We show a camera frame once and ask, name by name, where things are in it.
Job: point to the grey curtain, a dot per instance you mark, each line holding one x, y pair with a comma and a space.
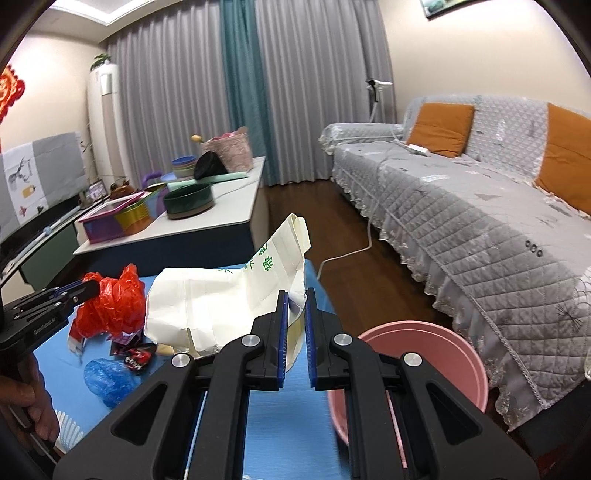
171, 101
323, 83

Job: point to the blue table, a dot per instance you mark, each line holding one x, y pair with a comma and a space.
295, 434

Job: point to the person's left hand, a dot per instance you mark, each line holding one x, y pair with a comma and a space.
18, 392

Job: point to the framed wall picture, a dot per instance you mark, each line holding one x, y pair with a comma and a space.
441, 8

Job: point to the white coffee table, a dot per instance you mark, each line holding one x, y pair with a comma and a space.
221, 207

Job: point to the white phone holder stand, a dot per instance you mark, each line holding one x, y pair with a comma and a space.
378, 90

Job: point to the orange cushion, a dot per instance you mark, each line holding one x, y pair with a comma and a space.
438, 129
568, 161

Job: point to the stack of coloured bowls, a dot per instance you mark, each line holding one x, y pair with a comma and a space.
183, 167

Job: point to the red plastic bag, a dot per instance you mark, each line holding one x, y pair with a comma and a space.
111, 304

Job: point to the blue plastic bag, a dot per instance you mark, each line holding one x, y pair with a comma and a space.
108, 378

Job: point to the teal curtain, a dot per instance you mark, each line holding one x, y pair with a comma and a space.
242, 92

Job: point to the cream paper bag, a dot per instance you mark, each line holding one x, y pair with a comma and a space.
207, 304

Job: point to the black bag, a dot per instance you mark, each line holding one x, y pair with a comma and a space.
208, 166

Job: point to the dark television stand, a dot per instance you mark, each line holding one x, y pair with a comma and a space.
41, 258

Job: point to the brown teapot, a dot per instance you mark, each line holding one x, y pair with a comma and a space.
122, 190

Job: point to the sofa with grey quilted cover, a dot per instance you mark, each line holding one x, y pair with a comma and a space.
461, 221

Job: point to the dark green round pot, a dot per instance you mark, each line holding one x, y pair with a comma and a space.
189, 203

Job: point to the green potted plant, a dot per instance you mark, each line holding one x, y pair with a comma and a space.
101, 61

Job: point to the dark storage box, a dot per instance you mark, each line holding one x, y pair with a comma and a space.
554, 429

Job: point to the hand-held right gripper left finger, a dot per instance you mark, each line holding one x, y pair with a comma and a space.
282, 341

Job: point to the light green flat board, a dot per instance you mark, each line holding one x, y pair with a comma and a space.
226, 177

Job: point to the small picture frame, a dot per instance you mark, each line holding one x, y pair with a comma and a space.
97, 190

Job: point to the red wall decoration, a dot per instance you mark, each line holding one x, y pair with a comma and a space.
10, 90

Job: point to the white power strip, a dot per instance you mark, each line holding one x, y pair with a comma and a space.
418, 149

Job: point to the white standing air conditioner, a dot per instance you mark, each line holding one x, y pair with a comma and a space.
108, 124

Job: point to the pink patterned basket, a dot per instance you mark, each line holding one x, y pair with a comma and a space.
233, 150

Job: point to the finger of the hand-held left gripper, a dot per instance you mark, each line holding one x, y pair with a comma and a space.
78, 288
69, 307

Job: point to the small beige scrap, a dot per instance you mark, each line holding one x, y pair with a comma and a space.
162, 350

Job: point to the pink plastic basin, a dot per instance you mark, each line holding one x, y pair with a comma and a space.
415, 338

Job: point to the dark red snack wrapper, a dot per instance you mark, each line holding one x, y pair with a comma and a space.
135, 356

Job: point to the television with grey cover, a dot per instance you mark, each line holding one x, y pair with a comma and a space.
46, 175

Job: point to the multicoloured storage box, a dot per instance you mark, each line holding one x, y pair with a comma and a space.
115, 221

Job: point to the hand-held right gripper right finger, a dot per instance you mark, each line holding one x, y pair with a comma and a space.
310, 344

